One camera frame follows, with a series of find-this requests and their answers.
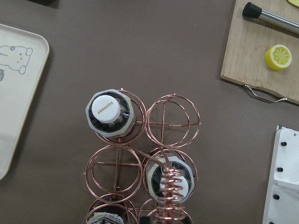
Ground tea bottle white cap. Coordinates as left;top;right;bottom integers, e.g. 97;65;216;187
85;89;135;138

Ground copper wire bottle basket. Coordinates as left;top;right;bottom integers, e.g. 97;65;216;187
83;89;201;224

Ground tea bottle middle basket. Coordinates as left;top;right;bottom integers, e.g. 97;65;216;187
145;153;195;204

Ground tea bottle basket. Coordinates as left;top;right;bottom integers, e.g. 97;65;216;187
87;205;128;224
145;153;195;204

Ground tea bottle far basket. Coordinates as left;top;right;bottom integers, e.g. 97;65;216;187
87;205;128;224

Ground bamboo cutting board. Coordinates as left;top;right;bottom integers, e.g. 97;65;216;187
221;0;299;104

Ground cream rabbit tray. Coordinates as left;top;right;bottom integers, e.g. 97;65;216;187
0;24;50;178

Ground half lemon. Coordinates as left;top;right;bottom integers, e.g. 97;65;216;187
264;44;292;71

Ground steel muddler black tip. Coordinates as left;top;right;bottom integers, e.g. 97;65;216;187
242;2;299;34

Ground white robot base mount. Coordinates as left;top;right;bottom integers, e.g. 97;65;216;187
263;125;299;224

